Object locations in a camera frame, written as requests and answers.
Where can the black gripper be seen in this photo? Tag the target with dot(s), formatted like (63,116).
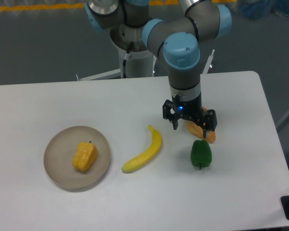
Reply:
(187,104)

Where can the yellow bell pepper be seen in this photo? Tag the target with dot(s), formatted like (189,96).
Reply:
(85,156)

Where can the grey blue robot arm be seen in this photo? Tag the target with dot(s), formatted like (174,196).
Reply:
(176,46)

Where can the green bell pepper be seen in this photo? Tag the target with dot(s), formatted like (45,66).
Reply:
(201,154)

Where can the beige round plate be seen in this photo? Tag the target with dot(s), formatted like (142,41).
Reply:
(59,154)

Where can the orange croissant bread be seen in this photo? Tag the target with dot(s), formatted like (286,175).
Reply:
(198,132)

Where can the yellow banana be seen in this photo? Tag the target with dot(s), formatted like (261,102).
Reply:
(146,156)

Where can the blue plastic bag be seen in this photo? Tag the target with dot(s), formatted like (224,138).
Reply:
(258,9)

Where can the white metal frame leg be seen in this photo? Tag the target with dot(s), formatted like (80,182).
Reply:
(208,65)

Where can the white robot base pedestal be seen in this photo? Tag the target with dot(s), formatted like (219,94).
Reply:
(135,60)

